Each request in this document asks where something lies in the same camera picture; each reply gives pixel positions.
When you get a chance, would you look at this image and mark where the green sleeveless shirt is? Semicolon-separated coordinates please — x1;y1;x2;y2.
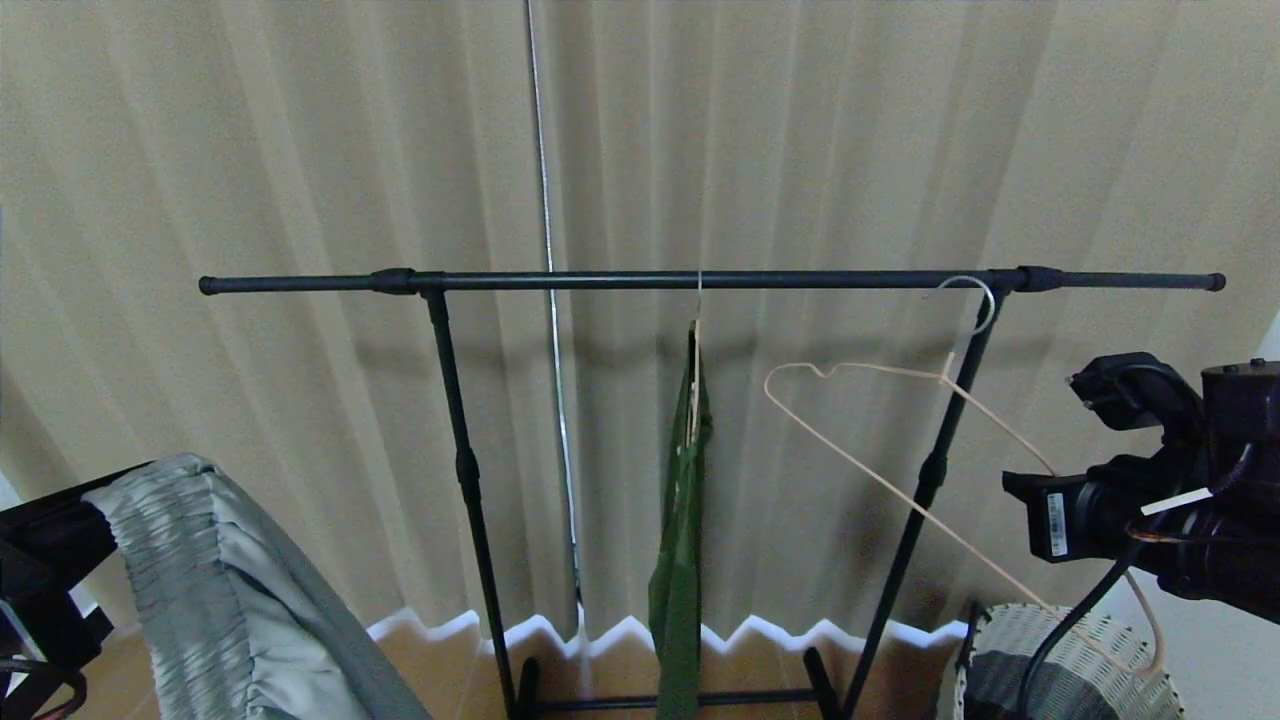
647;320;714;720

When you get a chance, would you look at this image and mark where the black cable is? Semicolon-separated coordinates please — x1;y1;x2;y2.
1015;540;1149;720

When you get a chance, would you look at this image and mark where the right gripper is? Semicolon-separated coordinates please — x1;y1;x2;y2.
1003;453;1207;573

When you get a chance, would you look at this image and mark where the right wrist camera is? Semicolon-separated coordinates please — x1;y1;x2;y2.
1068;352;1207;461

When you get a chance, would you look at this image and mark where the white laundry basket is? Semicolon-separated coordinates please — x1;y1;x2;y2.
940;600;1187;720

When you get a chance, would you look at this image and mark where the black clothes rack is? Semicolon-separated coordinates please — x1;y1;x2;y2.
198;265;1227;720

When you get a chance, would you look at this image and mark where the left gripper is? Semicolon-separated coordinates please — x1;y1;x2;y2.
0;543;115;693

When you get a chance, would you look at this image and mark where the pale grey garment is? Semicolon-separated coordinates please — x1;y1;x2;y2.
82;453;433;720

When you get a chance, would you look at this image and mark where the pink clothes hanger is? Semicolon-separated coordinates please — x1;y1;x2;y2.
686;270;704;447
763;275;1167;681

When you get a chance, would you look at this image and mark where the beige curtain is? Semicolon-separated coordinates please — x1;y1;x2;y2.
0;0;1280;646

